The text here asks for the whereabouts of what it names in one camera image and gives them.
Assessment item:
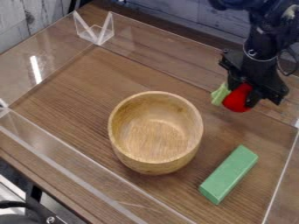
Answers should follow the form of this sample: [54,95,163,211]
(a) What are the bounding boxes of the black metal frame bracket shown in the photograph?
[24,185,69,224]

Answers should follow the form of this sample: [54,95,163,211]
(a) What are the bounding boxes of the clear acrylic table barrier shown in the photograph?
[0,12,299,224]

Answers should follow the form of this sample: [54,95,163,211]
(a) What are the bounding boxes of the black cable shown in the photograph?
[0,200,40,224]

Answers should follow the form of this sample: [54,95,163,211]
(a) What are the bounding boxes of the green rectangular block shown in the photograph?
[199,145,258,205]

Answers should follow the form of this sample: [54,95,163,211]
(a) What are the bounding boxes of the wooden bowl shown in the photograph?
[107,91,205,175]

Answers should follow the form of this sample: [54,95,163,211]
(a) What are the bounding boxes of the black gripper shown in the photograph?
[219,50,290,108]

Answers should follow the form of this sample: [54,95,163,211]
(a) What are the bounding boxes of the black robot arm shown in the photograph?
[209,0,299,113]

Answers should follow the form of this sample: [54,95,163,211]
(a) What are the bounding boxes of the red plush tomato toy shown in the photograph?
[211,82,253,113]

